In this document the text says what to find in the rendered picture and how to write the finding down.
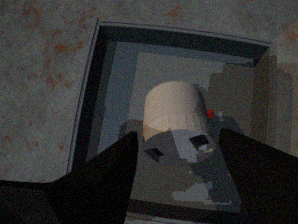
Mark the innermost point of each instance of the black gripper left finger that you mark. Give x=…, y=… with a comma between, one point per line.
x=94, y=193

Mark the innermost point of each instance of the grey shallow square tray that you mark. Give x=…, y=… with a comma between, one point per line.
x=124, y=61

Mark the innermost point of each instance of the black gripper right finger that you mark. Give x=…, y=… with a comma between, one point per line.
x=266, y=178

